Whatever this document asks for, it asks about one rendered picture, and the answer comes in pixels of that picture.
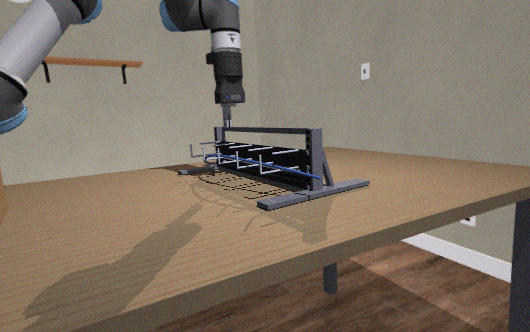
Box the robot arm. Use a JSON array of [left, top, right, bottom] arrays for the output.
[[0, 0, 240, 135]]

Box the grey metal rack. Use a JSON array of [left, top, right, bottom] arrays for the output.
[[178, 127, 370, 210]]

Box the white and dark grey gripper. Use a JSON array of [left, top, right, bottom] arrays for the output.
[[206, 31, 245, 128]]

